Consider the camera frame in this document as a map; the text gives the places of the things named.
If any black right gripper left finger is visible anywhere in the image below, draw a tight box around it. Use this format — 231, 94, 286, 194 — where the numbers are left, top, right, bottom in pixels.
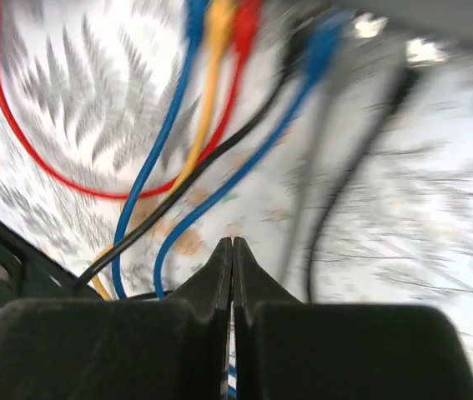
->
0, 238, 233, 399

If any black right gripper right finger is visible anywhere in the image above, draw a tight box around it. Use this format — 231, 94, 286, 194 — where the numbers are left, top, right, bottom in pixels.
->
233, 237, 473, 399

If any black ethernet cable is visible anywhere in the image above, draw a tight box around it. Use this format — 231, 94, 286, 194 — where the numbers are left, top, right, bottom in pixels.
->
75, 32, 308, 288

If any grey ethernet cable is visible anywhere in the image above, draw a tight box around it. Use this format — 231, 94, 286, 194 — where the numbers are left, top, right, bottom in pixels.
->
279, 37, 404, 301

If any blue ethernet cable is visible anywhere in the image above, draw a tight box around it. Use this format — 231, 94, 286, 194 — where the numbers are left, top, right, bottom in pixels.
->
112, 0, 212, 300
153, 10, 350, 301

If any red ethernet cable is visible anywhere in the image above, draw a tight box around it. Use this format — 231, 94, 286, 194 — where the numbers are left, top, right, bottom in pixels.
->
0, 0, 262, 200

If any black network switch box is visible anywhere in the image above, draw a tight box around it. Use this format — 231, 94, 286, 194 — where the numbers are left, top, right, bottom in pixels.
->
331, 0, 473, 50

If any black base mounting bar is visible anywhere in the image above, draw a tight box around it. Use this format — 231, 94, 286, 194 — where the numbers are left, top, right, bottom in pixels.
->
0, 222, 101, 307

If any floral table mat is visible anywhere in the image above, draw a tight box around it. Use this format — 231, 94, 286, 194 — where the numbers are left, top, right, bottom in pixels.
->
0, 1, 473, 363

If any yellow ethernet cable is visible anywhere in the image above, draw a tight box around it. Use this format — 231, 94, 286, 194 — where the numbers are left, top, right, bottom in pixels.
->
89, 0, 237, 301

